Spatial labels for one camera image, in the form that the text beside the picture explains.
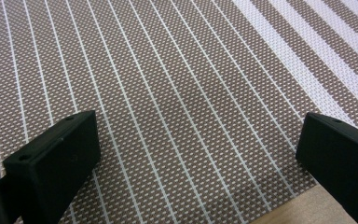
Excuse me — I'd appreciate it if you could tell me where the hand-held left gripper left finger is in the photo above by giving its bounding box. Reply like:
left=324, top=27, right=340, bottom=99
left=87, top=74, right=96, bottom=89
left=2, top=109, right=102, bottom=224

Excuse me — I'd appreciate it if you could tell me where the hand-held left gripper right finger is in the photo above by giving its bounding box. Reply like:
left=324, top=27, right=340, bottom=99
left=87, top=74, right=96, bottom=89
left=295, top=112, right=358, bottom=224

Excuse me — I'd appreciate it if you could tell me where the brown white striped woven placemat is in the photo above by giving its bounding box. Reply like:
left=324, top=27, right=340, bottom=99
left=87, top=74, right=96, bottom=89
left=0, top=0, right=358, bottom=224

